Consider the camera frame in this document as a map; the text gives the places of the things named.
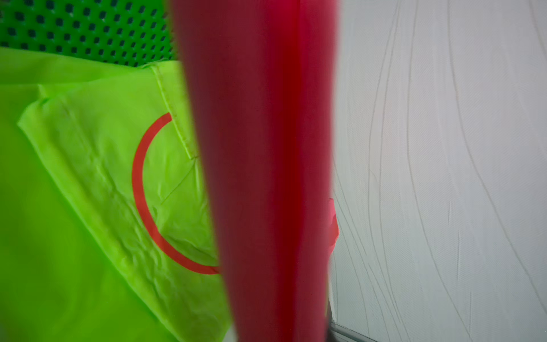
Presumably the pink bunny raincoat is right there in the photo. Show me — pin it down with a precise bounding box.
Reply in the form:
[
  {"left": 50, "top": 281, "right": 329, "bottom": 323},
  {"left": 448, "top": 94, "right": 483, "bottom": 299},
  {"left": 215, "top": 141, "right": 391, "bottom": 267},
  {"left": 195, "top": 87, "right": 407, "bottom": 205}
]
[{"left": 170, "top": 1, "right": 338, "bottom": 341}]

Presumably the green plastic basket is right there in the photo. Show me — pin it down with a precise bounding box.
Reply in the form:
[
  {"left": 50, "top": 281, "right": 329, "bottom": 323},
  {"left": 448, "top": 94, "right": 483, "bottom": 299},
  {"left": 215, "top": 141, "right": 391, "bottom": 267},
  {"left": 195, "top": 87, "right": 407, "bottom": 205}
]
[{"left": 1, "top": 0, "right": 178, "bottom": 67}]

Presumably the lime green frog raincoat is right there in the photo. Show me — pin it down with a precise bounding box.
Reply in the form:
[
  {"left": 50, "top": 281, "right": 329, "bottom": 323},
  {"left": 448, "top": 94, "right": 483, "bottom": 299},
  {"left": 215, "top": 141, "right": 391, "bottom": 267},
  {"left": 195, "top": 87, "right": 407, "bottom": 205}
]
[{"left": 1, "top": 48, "right": 232, "bottom": 341}]

